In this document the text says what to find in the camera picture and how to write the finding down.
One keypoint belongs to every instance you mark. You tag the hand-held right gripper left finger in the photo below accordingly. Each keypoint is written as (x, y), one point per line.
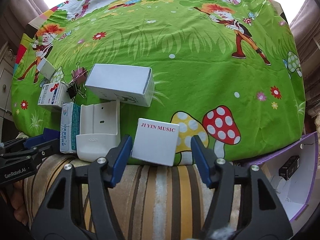
(121, 160)

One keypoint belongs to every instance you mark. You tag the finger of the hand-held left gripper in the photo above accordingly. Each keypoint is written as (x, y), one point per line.
(35, 141)
(46, 150)

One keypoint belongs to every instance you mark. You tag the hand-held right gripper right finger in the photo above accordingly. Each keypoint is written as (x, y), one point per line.
(202, 162)

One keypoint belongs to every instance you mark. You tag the dark blue box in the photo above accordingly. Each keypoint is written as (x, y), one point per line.
(51, 132)

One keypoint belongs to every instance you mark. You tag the teal and white box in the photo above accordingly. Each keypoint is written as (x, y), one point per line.
(68, 127)

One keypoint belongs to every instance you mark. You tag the white plastic holder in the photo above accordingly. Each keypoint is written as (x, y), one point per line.
(98, 130)

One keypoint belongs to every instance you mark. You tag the white cube box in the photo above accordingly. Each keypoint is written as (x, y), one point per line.
(155, 142)

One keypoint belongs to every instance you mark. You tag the white medicine box red print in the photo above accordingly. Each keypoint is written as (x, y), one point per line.
(51, 96)

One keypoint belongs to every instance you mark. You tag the small white box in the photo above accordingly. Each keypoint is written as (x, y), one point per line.
(45, 67)

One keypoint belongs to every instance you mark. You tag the large white cardboard box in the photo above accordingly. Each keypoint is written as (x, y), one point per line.
(120, 80)

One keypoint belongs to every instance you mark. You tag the black product box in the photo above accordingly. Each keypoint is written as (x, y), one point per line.
(288, 167)

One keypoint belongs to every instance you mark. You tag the purple cardboard box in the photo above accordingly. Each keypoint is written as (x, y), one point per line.
(287, 195)

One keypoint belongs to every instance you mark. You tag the black binder clip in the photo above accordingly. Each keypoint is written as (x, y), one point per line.
(72, 92)

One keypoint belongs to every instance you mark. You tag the white carved dresser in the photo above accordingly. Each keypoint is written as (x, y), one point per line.
(5, 80)

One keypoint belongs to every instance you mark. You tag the pink binder clip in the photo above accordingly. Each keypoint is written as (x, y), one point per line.
(79, 73)

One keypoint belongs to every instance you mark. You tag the green cartoon printed bedsheet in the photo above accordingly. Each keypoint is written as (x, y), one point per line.
(175, 55)

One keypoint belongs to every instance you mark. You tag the mauve patterned curtain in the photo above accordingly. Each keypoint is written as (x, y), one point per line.
(305, 30)

